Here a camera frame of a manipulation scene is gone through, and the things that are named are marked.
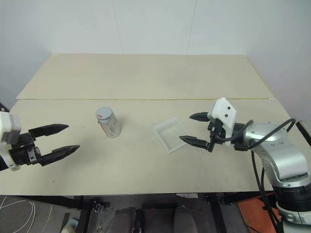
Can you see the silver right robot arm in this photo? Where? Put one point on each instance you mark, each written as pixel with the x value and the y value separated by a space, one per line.
pixel 279 155

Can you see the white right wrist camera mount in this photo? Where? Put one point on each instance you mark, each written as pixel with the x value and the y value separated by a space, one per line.
pixel 224 114

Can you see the clear plastic tray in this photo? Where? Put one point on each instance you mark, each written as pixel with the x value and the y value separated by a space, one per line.
pixel 171 136

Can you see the clear jar with grey lid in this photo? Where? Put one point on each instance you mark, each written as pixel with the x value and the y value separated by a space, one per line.
pixel 110 126

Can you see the orange floor mat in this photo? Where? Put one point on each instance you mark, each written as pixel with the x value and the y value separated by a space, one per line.
pixel 257 211

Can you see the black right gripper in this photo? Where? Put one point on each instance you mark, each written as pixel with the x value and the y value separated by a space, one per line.
pixel 215 133

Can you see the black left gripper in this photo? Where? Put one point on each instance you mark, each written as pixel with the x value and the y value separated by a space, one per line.
pixel 23 150

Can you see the grey jar lid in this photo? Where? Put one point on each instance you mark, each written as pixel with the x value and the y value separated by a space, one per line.
pixel 104 113

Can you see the black table frame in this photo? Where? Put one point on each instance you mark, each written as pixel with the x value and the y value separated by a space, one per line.
pixel 145 206

